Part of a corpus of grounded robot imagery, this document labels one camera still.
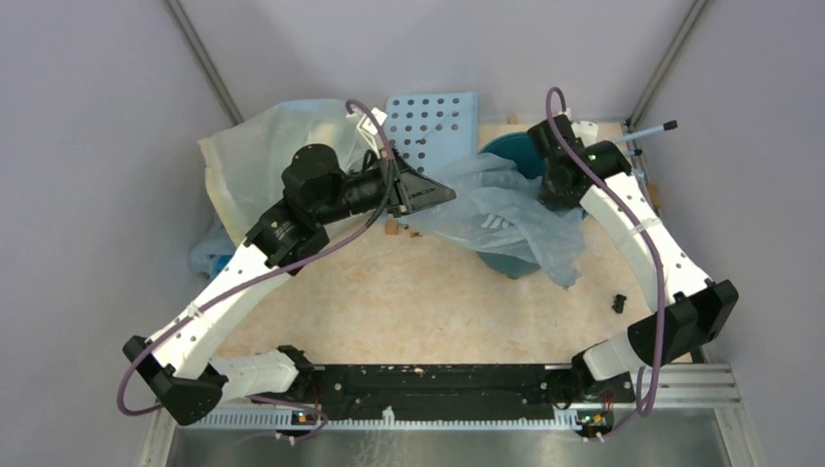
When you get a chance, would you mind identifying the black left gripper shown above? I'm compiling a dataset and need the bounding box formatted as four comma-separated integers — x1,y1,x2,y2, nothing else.
314,144,456,225

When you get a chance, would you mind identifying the teal plastic trash bin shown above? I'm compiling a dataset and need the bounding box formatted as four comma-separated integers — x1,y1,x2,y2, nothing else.
479,132,585,288

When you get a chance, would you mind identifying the light blue trash bag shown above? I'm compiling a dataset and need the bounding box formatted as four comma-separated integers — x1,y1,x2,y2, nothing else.
405,153,586,289

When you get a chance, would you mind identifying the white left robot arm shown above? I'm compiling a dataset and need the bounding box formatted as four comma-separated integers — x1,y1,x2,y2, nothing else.
123,144,455,426

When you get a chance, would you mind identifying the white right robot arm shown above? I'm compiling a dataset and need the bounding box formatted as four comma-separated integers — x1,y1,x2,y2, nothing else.
527,115,739,401

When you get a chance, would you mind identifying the wooden block left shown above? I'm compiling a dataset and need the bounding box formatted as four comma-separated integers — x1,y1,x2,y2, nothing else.
384,219,400,236

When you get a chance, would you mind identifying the light blue perforated board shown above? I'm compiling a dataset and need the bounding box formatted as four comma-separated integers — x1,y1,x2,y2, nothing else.
384,91,479,175

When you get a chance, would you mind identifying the small black plastic part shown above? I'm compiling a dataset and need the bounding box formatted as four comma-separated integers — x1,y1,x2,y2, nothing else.
611,294,628,314

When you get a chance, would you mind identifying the large translucent yellowish bag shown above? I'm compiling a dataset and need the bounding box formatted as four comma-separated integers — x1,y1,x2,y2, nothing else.
197,99,377,244

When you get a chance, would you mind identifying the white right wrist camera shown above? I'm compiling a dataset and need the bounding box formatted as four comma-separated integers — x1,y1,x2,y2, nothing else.
557,110,599,146

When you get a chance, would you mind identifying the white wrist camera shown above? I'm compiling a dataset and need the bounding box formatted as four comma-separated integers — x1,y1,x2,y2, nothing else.
357,107,387,154
557,110,599,146

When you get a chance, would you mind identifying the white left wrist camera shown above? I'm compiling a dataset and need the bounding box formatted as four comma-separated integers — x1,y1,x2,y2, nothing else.
357,107,387,154

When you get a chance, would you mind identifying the light blue metal stool frame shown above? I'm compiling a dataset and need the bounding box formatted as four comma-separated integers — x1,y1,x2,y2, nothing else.
612,120,679,185

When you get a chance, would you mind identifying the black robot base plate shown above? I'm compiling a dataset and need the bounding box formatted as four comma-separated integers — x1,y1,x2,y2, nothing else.
285,364,635,421

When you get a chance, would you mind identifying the blue crumpled bag at wall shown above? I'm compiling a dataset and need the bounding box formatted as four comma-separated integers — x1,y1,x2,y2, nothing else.
188,214,237,284

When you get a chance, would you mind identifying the light blue cable comb strip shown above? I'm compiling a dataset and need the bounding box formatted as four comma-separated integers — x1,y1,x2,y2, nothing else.
190,407,582,432

